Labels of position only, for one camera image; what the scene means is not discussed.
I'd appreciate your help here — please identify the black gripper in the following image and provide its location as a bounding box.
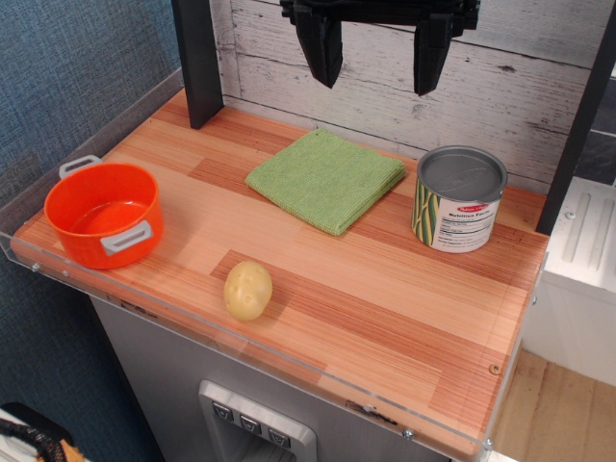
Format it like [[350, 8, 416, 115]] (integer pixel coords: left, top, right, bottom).
[[279, 0, 480, 96]]

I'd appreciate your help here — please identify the yellow toy potato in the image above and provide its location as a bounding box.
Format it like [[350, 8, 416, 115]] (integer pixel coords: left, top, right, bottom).
[[223, 261, 273, 321]]

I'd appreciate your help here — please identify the folded green cloth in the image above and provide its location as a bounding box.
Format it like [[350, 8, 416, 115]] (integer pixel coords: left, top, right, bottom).
[[245, 129, 405, 236]]

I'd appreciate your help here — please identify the toy corn can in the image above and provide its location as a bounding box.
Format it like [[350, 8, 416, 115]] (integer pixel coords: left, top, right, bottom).
[[411, 145, 508, 254]]

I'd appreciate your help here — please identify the white toy sink unit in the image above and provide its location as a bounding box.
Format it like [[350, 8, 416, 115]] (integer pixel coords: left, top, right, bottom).
[[522, 178, 615, 385]]

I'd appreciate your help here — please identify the grey toy fridge front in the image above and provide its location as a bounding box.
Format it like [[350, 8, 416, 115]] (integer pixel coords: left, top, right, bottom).
[[92, 299, 445, 461]]

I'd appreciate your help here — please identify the clear acrylic edge guard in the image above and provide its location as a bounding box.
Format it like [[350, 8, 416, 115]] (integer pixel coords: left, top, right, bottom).
[[15, 69, 547, 461]]

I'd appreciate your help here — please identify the silver dispenser panel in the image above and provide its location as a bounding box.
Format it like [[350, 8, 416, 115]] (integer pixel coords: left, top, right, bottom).
[[198, 380, 319, 461]]

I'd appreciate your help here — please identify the dark grey left post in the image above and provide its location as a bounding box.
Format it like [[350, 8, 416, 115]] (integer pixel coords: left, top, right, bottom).
[[171, 0, 224, 129]]

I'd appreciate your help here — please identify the dark grey post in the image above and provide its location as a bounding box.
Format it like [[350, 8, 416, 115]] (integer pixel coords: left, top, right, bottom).
[[535, 7, 615, 236], [171, 0, 224, 129]]

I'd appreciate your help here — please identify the dark grey right post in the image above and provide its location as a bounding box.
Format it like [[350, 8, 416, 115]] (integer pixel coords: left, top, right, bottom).
[[535, 7, 615, 236]]

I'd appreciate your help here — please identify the orange pot with grey handles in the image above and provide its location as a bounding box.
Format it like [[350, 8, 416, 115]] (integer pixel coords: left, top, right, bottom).
[[44, 155, 165, 270]]

